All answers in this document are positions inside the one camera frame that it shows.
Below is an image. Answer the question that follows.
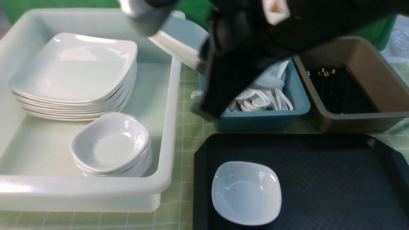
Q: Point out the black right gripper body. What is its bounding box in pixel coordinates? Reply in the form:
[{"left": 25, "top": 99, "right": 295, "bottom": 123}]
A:
[{"left": 192, "top": 6, "right": 293, "bottom": 122}]

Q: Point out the large white square plate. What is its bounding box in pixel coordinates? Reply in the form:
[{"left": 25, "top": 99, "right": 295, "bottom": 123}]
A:
[{"left": 148, "top": 11, "right": 208, "bottom": 75}]

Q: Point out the small white square bowl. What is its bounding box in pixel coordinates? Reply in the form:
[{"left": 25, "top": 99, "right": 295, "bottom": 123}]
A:
[{"left": 211, "top": 161, "right": 282, "bottom": 226}]

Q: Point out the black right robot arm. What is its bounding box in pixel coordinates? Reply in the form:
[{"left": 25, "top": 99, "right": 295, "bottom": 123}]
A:
[{"left": 167, "top": 0, "right": 408, "bottom": 122}]

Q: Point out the pile of white soup spoons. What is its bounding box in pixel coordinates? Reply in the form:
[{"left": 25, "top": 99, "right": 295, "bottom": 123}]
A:
[{"left": 191, "top": 59, "right": 294, "bottom": 112}]

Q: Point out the green backdrop cloth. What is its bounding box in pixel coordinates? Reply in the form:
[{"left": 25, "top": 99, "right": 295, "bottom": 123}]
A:
[{"left": 1, "top": 0, "right": 398, "bottom": 50}]

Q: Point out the teal plastic spoon bin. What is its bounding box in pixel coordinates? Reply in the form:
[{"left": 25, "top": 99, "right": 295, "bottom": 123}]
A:
[{"left": 213, "top": 59, "right": 311, "bottom": 133}]

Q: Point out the pile of black chopsticks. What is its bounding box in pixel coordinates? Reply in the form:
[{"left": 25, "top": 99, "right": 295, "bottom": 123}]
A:
[{"left": 306, "top": 65, "right": 380, "bottom": 114}]

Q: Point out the brown plastic chopstick bin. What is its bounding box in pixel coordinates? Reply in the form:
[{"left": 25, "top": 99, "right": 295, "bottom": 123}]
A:
[{"left": 292, "top": 36, "right": 409, "bottom": 134}]

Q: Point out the black serving tray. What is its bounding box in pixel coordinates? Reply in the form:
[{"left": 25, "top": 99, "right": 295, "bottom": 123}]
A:
[{"left": 193, "top": 134, "right": 408, "bottom": 230}]

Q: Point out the stack of small white bowls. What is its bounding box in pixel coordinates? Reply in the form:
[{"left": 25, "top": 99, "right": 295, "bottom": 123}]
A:
[{"left": 70, "top": 112, "right": 153, "bottom": 177}]

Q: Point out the green checkered tablecloth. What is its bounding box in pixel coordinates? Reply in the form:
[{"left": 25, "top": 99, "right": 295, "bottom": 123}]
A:
[{"left": 0, "top": 67, "right": 409, "bottom": 230}]

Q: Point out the stack of white plates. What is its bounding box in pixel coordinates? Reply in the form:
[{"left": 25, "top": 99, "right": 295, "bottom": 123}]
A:
[{"left": 9, "top": 33, "right": 138, "bottom": 121}]

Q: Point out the large white plastic tub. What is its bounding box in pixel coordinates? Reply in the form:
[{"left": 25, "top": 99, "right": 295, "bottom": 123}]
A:
[{"left": 0, "top": 8, "right": 181, "bottom": 212}]

